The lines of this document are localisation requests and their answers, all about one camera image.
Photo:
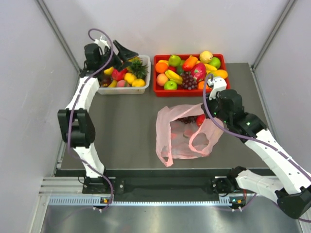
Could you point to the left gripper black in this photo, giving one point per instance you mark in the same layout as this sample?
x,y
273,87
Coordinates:
x,y
124,53

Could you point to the pineapple toy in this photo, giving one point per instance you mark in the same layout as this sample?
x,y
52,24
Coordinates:
x,y
138,68

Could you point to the red pomegranate fruit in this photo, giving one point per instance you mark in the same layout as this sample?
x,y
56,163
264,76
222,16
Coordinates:
x,y
118,75

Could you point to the dark red grape bunch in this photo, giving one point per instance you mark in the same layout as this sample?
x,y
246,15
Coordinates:
x,y
188,120

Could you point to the pink plastic bag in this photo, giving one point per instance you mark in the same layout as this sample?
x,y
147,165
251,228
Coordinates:
x,y
177,140

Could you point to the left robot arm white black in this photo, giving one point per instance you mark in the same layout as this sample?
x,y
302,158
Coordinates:
x,y
76,126

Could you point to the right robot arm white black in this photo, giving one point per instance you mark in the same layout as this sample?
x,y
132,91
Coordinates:
x,y
291,190

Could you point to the orange fruit upper left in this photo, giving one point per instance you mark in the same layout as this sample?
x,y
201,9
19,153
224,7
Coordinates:
x,y
161,67

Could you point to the orange fruit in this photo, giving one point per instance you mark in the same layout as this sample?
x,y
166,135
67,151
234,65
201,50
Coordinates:
x,y
161,67
201,85

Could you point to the pink dragon fruit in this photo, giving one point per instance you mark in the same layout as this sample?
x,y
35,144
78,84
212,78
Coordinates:
x,y
199,72

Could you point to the orange fruit lower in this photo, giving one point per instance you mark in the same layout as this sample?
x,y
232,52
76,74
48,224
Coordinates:
x,y
201,85

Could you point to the yellow lemon upper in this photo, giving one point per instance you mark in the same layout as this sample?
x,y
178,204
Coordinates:
x,y
130,78

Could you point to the yellow lemon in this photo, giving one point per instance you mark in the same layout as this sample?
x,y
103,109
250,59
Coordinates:
x,y
130,78
138,83

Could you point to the yellow pear in basket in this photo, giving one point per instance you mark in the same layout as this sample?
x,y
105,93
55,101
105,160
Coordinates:
x,y
108,71

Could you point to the pink peach in basket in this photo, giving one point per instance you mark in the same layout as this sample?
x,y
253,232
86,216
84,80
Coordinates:
x,y
122,84

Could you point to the yellow banana in basket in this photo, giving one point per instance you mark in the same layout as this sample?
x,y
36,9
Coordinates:
x,y
113,84

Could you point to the yellow lemon lower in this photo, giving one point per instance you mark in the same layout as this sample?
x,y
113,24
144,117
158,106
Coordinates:
x,y
138,83

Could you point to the dark purple mangosteen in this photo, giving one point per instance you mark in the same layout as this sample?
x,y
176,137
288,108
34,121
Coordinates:
x,y
106,81

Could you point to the white plastic basket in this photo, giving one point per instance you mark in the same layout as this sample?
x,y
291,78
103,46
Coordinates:
x,y
129,90

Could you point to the peach in tray left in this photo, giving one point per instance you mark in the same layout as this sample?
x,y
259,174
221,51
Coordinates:
x,y
161,79

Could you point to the green pear in tray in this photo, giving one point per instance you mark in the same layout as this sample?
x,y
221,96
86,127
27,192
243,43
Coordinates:
x,y
174,60

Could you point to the yellow starfruit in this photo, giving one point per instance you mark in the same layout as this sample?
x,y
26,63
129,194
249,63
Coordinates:
x,y
174,76

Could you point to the red plastic tray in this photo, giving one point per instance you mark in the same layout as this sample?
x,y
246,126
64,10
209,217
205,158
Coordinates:
x,y
180,92

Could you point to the green apple lower left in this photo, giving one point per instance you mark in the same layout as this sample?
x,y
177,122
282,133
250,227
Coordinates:
x,y
170,85

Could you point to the green apple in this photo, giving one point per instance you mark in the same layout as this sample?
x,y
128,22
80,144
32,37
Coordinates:
x,y
215,62
170,85

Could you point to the red orange mango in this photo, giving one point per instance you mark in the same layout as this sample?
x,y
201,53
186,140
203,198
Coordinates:
x,y
189,63

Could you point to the purple grapes in tray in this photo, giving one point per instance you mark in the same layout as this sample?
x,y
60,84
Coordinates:
x,y
188,81

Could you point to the yellow pear in tray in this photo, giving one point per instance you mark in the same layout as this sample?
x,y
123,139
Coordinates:
x,y
205,57

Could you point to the yellow banana in tray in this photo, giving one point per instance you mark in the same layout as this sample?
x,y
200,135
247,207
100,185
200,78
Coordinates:
x,y
210,67

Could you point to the green apple upper right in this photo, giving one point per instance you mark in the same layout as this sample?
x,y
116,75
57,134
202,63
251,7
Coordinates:
x,y
215,62

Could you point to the yellow green mango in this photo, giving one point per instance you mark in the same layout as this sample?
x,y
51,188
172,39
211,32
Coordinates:
x,y
220,73

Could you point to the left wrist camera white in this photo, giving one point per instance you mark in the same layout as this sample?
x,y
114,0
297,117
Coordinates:
x,y
102,43

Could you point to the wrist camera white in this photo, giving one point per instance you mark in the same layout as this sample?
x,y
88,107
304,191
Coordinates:
x,y
102,43
217,84

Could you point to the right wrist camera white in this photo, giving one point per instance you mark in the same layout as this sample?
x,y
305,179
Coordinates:
x,y
217,84

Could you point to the grey slotted cable duct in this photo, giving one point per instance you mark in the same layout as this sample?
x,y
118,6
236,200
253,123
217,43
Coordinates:
x,y
101,201

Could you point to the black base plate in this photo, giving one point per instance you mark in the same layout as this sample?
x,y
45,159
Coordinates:
x,y
124,185

